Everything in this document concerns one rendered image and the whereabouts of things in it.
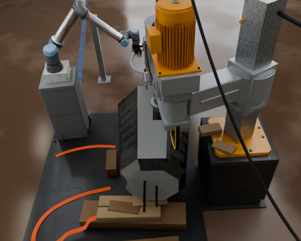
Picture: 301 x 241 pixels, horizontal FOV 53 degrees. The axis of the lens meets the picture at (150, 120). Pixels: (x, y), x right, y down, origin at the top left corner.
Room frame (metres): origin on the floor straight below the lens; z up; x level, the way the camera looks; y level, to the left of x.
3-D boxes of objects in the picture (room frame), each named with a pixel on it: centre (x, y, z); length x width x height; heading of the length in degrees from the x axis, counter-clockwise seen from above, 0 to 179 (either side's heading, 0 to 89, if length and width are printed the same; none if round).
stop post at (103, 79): (4.06, 0.70, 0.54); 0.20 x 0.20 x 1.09; 89
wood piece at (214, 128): (1.97, -0.55, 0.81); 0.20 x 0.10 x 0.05; 97
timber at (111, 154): (2.26, 0.49, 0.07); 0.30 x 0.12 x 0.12; 1
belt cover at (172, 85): (2.00, -0.16, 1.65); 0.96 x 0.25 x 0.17; 6
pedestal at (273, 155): (1.91, -0.80, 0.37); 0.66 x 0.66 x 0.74; 89
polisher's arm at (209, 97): (1.84, -0.61, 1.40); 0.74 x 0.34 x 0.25; 110
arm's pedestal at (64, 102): (2.97, 1.05, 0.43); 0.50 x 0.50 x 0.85; 4
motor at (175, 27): (1.69, -0.18, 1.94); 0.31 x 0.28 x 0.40; 96
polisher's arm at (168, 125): (1.96, -0.15, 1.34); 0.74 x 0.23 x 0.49; 6
